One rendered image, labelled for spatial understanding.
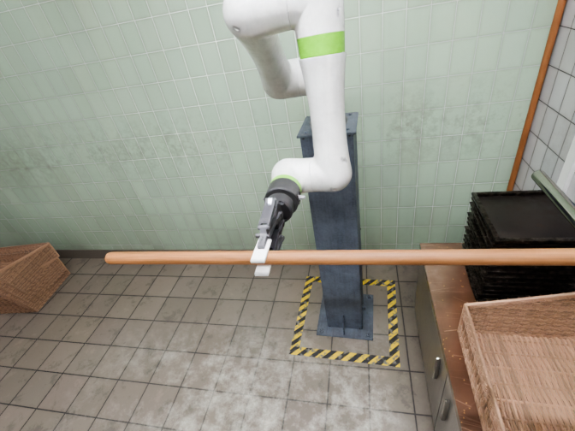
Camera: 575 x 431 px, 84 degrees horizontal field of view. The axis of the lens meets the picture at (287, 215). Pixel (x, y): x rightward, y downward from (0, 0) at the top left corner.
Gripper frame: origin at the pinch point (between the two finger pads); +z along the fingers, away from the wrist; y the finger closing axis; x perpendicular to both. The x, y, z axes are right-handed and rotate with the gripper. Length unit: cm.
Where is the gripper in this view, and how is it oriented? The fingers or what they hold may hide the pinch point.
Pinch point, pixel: (263, 256)
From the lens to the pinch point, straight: 69.4
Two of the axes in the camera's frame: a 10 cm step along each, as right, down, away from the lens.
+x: -9.7, 0.3, 2.3
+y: 1.6, 8.0, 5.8
